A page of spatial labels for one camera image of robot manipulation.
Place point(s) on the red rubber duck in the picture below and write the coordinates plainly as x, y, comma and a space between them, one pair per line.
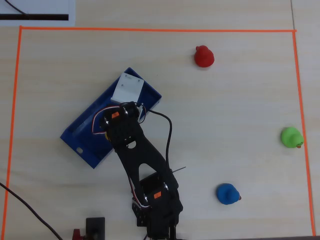
204, 57

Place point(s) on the red stand knob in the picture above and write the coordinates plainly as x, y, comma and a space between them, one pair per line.
77, 235

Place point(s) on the blue rubber duck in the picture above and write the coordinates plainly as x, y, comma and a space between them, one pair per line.
227, 194

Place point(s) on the orange tape strip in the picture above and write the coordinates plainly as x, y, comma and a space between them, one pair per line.
301, 100
175, 30
14, 105

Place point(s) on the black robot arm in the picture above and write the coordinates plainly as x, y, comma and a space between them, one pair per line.
147, 160

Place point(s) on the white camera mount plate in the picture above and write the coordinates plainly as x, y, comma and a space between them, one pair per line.
127, 87

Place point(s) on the blue plastic box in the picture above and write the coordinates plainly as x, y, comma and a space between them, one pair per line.
82, 135

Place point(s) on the small black box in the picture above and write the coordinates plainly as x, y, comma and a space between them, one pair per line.
95, 227

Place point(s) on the white paper with black bar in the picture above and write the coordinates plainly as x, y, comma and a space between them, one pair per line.
45, 7

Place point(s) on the green rubber duck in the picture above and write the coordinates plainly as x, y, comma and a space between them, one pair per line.
291, 137

